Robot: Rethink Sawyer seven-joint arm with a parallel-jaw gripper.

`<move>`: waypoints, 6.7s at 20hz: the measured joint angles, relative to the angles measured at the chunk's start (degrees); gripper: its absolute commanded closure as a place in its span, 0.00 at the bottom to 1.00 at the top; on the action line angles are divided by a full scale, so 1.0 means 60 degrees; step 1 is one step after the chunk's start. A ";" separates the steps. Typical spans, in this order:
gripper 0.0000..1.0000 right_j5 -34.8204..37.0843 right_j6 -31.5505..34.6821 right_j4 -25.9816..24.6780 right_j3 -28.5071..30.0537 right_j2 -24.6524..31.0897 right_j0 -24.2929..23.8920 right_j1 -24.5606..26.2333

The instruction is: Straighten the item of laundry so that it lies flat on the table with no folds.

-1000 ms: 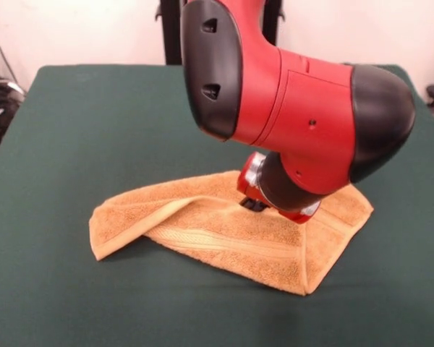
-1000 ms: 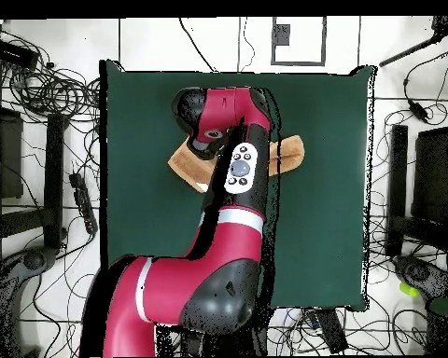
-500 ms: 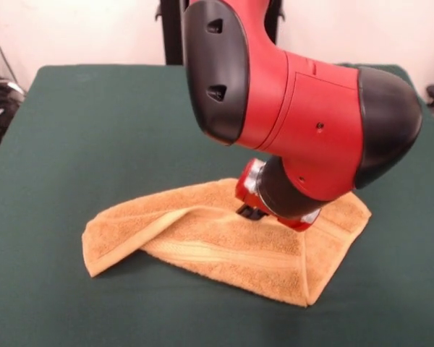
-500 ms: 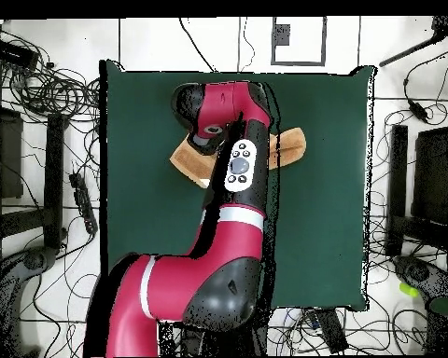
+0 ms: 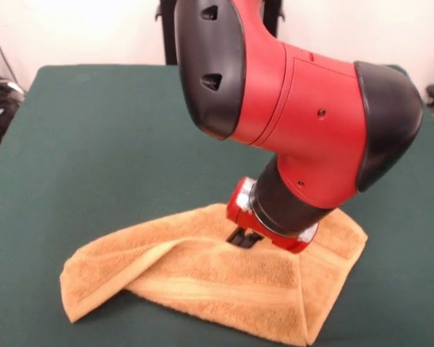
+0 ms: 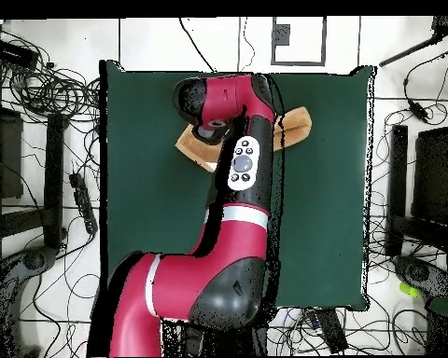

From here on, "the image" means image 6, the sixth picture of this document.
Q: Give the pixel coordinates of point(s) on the black L-shaped stand foot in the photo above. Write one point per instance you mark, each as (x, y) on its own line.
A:
(397, 186)
(54, 179)

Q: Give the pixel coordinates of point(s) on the dark flat panel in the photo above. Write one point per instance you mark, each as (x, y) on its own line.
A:
(433, 175)
(9, 156)

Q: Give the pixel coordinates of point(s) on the grey square floor frame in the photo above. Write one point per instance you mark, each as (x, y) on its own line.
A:
(324, 41)

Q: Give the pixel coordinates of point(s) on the black rod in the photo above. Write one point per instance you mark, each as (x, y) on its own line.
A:
(407, 52)

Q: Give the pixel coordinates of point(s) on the black flat device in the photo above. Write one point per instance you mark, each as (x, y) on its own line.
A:
(332, 330)

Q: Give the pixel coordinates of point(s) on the black electronics box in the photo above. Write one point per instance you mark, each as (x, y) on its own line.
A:
(13, 54)

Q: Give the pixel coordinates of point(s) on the small grey square plate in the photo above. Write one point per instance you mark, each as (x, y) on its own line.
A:
(281, 34)

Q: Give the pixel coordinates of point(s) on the dark green table cloth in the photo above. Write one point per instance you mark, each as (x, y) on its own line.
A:
(321, 186)

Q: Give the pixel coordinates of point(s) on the black power strip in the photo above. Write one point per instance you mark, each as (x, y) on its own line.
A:
(83, 203)

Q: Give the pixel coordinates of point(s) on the yellow-green ball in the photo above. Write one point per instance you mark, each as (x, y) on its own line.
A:
(408, 289)

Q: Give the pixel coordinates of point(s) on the tan terry towel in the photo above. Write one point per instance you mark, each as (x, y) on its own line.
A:
(295, 125)

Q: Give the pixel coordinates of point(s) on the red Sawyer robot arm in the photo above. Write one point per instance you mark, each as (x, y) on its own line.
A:
(186, 283)

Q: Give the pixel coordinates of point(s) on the black power adapter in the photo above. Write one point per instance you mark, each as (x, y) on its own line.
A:
(418, 110)

